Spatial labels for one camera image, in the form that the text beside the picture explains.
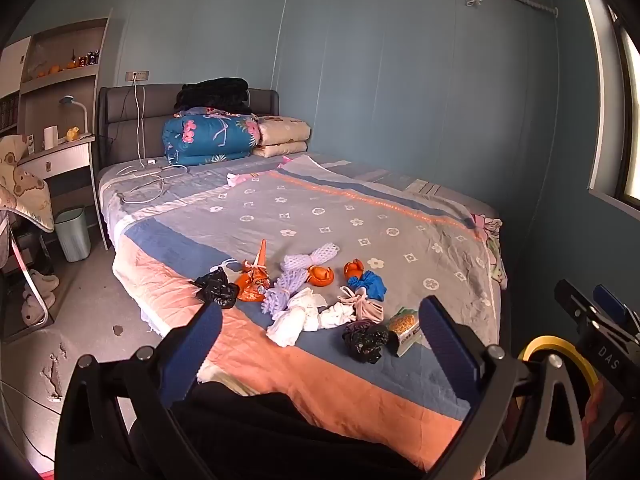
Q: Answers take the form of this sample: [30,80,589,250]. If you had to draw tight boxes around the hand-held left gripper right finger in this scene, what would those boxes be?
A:
[419,295,587,480]

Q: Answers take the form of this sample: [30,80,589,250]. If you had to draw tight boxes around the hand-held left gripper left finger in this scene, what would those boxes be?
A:
[54,300,224,480]

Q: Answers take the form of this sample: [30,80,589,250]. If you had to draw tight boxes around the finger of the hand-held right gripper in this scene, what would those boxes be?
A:
[593,284,630,329]
[554,279,597,324]

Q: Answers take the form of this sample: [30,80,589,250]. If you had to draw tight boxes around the green yellow snack packet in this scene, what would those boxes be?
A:
[387,307,426,358]

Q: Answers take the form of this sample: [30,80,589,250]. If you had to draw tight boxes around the yellow tape roll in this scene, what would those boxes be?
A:
[517,335,601,401]

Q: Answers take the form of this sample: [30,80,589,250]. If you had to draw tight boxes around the black plastic bag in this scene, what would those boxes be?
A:
[192,267,240,310]
[342,321,391,365]

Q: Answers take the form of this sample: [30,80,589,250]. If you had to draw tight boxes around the orange foil wrapper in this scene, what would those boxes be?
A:
[235,239,272,303]

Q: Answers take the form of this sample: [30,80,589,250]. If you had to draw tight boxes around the blue glove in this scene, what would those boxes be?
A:
[347,270,388,302]

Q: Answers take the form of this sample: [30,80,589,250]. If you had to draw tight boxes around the purple foam net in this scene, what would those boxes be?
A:
[261,269,313,318]

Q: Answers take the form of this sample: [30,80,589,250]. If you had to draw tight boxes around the large white tissue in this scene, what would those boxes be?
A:
[266,287,328,348]

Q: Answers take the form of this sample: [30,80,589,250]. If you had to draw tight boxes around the white foam net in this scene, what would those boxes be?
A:
[280,242,338,273]

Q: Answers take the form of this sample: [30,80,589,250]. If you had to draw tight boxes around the person's right hand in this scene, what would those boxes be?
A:
[582,382,640,443]

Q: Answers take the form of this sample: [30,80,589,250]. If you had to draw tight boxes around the colourful printed cloth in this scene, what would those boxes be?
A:
[472,214,508,291]

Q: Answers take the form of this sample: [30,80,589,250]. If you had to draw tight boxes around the person's black clothing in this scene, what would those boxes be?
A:
[130,382,426,480]

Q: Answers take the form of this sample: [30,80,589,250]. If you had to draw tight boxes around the beige plush slipper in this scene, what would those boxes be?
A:
[21,292,56,326]
[22,270,61,296]

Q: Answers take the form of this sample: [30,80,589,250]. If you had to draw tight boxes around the pale green waste bin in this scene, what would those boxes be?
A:
[54,206,92,263]

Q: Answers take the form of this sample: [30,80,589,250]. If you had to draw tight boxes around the window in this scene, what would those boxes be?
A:
[587,0,640,221]

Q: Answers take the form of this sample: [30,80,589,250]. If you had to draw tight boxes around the bed with patterned sheet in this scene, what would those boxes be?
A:
[97,152,506,471]

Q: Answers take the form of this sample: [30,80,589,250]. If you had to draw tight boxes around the blue floral folded quilt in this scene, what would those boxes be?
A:
[161,109,261,167]

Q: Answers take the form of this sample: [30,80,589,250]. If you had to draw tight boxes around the beige printed pillow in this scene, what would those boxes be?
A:
[256,116,312,145]
[252,141,308,159]

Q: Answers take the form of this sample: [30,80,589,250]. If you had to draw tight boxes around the white desk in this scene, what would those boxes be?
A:
[17,136,108,251]

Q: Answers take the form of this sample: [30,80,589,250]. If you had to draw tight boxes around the bear print blanket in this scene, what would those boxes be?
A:
[0,135,56,233]

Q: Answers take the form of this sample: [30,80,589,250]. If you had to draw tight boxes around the grey bed headboard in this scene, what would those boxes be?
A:
[96,84,279,171]

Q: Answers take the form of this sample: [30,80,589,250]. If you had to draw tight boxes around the black folded blanket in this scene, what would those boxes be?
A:
[174,77,253,115]

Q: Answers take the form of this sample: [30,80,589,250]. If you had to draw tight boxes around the blue white desk lamp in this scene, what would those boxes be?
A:
[59,96,91,136]

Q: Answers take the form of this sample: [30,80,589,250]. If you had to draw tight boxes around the row of books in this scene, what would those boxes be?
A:
[0,95,21,131]

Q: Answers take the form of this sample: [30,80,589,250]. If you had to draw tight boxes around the orange fruit ornaments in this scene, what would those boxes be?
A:
[35,62,78,78]

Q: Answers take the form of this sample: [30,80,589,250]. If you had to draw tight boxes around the white charging cable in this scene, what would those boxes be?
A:
[116,76,191,206]

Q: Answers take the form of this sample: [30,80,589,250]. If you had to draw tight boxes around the white wall shelf unit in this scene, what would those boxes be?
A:
[0,8,113,148]

